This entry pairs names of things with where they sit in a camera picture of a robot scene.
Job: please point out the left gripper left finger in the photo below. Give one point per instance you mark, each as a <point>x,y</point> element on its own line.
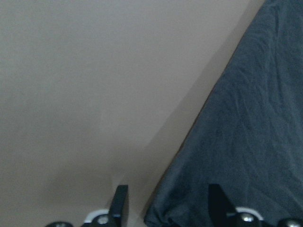
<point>120,203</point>

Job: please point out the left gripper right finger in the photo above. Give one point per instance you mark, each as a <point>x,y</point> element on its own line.
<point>220,208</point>

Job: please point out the black graphic t-shirt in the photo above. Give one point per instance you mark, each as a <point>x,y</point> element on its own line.
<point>248,137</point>

